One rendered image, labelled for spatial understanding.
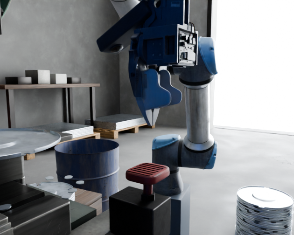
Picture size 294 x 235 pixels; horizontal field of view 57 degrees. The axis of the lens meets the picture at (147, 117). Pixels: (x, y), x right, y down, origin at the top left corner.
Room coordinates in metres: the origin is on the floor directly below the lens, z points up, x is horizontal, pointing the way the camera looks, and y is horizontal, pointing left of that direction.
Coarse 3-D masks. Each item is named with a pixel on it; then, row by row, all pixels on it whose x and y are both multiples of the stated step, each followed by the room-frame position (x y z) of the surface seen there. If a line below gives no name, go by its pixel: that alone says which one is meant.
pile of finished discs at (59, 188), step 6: (36, 186) 1.29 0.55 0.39; (42, 186) 1.29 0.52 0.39; (48, 186) 1.29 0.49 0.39; (54, 186) 1.29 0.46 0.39; (60, 186) 1.29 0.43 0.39; (66, 186) 1.29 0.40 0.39; (72, 186) 1.28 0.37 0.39; (54, 192) 1.20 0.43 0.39; (60, 192) 1.22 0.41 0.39; (66, 192) 1.22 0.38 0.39; (72, 198) 1.18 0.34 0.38
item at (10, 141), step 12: (0, 132) 0.66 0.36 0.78; (12, 132) 0.66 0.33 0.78; (24, 132) 0.66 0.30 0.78; (36, 132) 0.66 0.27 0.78; (48, 132) 0.66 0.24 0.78; (0, 144) 0.52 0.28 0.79; (12, 144) 0.53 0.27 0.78; (24, 144) 0.54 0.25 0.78; (36, 144) 0.54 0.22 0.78; (48, 144) 0.54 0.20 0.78; (0, 156) 0.43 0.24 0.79; (12, 156) 0.45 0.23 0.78
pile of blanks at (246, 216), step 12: (240, 204) 1.42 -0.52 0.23; (240, 216) 1.41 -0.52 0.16; (252, 216) 1.34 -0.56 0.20; (264, 216) 1.31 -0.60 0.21; (276, 216) 1.30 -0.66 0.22; (288, 216) 1.34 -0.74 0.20; (240, 228) 1.40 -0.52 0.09; (252, 228) 1.34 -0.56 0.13; (264, 228) 1.32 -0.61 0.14; (276, 228) 1.31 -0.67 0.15; (288, 228) 1.33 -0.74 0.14
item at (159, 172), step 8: (136, 168) 0.45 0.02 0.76; (144, 168) 0.45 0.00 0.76; (152, 168) 0.45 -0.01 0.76; (160, 168) 0.45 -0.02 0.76; (168, 168) 0.46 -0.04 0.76; (128, 176) 0.43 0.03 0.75; (136, 176) 0.42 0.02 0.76; (144, 176) 0.42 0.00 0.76; (152, 176) 0.42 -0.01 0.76; (160, 176) 0.43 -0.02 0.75; (144, 184) 0.42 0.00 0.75; (152, 184) 0.42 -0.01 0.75; (144, 192) 0.45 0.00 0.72; (152, 192) 0.45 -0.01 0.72
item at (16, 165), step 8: (64, 136) 0.63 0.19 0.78; (72, 136) 0.65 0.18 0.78; (0, 160) 0.52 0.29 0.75; (8, 160) 0.53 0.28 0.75; (16, 160) 0.55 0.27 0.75; (0, 168) 0.52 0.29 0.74; (8, 168) 0.53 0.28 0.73; (16, 168) 0.55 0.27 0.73; (0, 176) 0.52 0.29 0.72; (8, 176) 0.53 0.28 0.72; (16, 176) 0.55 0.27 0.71; (24, 176) 0.56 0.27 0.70; (0, 184) 0.52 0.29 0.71; (24, 184) 0.56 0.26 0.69
